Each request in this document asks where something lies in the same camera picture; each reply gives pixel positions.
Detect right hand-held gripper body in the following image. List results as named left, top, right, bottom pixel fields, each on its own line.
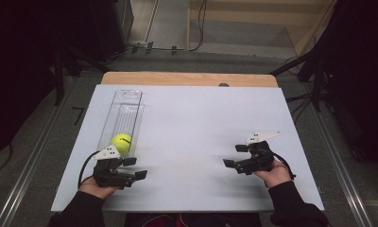
left=235, top=131, right=282, bottom=176

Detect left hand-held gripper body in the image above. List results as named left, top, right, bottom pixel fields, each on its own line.
left=92, top=144, right=137, bottom=190

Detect yellow tennis ball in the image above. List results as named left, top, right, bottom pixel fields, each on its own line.
left=111, top=132, right=133, bottom=156

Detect clear plastic container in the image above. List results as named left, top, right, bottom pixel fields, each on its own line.
left=96, top=89, right=146, bottom=159

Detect person's left hand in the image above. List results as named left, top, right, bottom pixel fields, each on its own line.
left=77, top=183, right=118, bottom=201

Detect person's right hand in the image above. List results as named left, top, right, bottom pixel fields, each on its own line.
left=260, top=159, right=294, bottom=189

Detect white board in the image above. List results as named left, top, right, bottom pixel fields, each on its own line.
left=50, top=84, right=325, bottom=213

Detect black stand leg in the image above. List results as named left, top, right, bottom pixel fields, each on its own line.
left=269, top=52, right=308, bottom=77

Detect wooden table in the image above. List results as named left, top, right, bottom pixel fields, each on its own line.
left=100, top=71, right=279, bottom=88

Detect black curtain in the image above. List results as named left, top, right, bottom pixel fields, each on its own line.
left=0, top=0, right=135, bottom=160
left=296, top=0, right=378, bottom=171

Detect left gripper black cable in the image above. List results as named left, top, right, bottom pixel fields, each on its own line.
left=77, top=149, right=102, bottom=189

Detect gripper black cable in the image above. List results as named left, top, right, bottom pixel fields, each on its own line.
left=77, top=149, right=102, bottom=189
left=269, top=150, right=297, bottom=181

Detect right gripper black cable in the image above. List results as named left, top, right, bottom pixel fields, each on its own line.
left=269, top=150, right=297, bottom=181

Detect thin black cables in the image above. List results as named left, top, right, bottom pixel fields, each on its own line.
left=285, top=92, right=315, bottom=125

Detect metal floor rail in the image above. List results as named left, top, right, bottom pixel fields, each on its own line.
left=0, top=75, right=78, bottom=227
left=300, top=84, right=374, bottom=227

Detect black floor cable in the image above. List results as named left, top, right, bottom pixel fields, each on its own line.
left=106, top=0, right=209, bottom=64

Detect light wooden frame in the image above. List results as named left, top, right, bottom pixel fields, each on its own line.
left=185, top=0, right=338, bottom=57

